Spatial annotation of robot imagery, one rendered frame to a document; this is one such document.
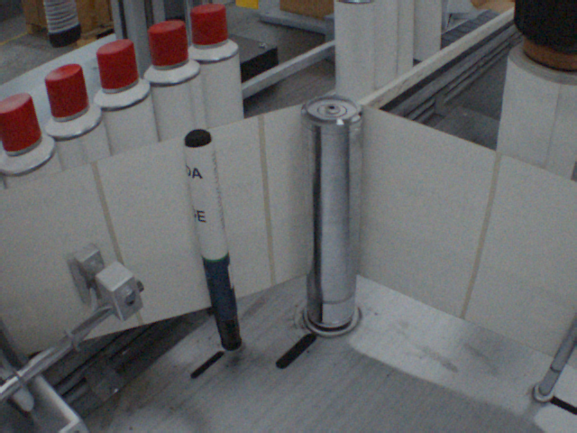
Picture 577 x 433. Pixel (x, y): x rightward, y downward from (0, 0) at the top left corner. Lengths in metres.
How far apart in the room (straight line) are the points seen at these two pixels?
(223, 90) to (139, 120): 0.10
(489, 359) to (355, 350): 0.11
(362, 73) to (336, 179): 0.37
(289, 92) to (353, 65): 0.22
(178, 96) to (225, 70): 0.06
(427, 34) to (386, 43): 0.16
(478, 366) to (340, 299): 0.13
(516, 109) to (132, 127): 0.32
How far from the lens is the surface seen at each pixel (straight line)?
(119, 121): 0.46
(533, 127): 0.48
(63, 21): 0.52
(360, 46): 0.70
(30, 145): 0.41
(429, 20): 0.89
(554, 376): 0.42
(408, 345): 0.45
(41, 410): 0.37
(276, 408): 0.41
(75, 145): 0.43
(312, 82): 0.94
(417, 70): 0.80
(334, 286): 0.41
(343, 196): 0.36
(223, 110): 0.53
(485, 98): 0.95
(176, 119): 0.49
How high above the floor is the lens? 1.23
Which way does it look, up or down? 38 degrees down
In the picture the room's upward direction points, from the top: 3 degrees counter-clockwise
